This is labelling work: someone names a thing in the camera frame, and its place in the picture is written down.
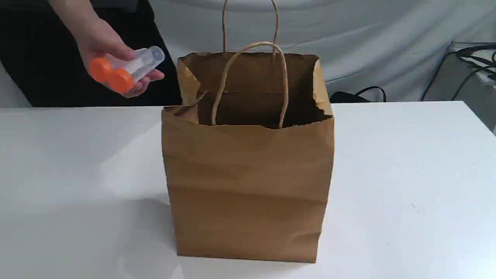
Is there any person's bare hand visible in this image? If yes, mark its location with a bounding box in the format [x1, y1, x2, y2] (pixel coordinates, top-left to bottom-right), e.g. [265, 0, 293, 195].
[72, 17, 165, 98]

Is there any clear tube orange cap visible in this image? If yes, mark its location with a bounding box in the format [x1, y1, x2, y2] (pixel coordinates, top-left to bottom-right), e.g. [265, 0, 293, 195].
[107, 59, 159, 94]
[88, 46, 166, 83]

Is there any brown paper bag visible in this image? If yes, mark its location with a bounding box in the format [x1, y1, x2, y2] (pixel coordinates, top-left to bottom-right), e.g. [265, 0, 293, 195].
[161, 0, 335, 264]

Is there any black cable on backdrop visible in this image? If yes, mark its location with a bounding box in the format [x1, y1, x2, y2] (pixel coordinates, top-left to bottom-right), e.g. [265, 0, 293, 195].
[329, 86, 387, 103]

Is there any black cable bundle right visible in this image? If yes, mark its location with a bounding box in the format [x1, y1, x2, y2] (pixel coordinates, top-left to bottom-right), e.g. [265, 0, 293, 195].
[420, 43, 496, 101]

